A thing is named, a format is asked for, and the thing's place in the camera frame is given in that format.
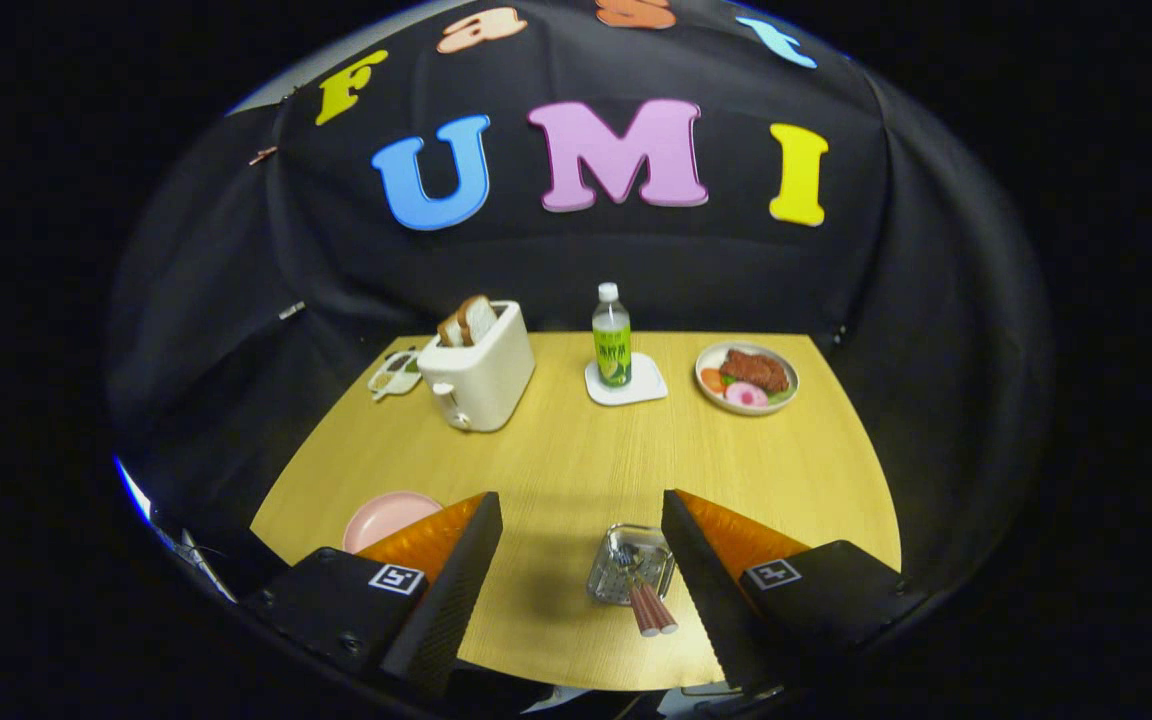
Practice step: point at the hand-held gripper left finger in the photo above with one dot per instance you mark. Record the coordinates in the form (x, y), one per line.
(451, 590)

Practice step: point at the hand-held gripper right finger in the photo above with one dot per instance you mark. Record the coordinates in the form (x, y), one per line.
(706, 590)

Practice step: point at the pink plate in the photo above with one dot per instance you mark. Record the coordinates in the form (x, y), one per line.
(381, 520)

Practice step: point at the pink round food piece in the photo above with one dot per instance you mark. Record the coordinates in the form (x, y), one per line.
(746, 395)

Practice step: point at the white toaster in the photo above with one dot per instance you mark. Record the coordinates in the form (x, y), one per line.
(481, 385)

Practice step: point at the white coaster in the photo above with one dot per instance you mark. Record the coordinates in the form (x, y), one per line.
(648, 385)

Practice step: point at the white divided condiment dish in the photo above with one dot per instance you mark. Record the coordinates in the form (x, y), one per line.
(391, 375)

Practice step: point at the brown meat piece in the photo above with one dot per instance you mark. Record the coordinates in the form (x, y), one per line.
(756, 370)

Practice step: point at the white plate of food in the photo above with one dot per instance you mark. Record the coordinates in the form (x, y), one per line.
(711, 355)

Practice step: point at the green label drink bottle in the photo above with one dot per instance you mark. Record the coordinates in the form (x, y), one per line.
(612, 350)

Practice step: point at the toast bread slice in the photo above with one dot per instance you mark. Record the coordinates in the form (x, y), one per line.
(451, 332)
(479, 320)

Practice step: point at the silver clip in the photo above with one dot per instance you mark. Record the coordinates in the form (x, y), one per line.
(292, 310)

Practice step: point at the copper clip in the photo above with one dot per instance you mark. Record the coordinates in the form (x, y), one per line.
(262, 155)

